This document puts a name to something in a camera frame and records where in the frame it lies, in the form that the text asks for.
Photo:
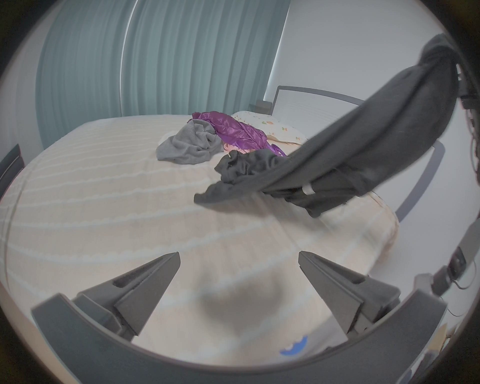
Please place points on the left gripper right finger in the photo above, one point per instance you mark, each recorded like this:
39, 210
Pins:
337, 292

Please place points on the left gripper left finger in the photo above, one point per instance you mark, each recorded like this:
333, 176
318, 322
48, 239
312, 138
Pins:
146, 288

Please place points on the black T-shirt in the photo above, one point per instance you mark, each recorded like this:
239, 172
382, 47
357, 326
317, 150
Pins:
375, 142

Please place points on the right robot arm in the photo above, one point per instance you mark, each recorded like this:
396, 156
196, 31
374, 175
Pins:
468, 99

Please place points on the bed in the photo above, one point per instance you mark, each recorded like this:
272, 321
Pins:
112, 187

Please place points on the grey garment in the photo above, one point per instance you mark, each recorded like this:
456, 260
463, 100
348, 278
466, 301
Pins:
189, 144

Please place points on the pink garment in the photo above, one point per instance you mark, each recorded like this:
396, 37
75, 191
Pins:
229, 150

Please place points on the white printed pillow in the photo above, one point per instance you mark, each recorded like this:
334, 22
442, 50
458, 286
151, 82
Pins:
279, 129

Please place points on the black chest of drawers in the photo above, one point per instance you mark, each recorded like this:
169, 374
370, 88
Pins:
11, 165

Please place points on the purple garment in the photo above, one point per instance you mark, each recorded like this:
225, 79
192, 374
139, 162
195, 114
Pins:
240, 131

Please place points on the grey bedside table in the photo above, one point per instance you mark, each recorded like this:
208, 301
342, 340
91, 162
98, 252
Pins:
260, 106

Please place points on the blue-green curtain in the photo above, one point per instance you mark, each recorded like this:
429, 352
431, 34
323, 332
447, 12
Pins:
202, 56
82, 75

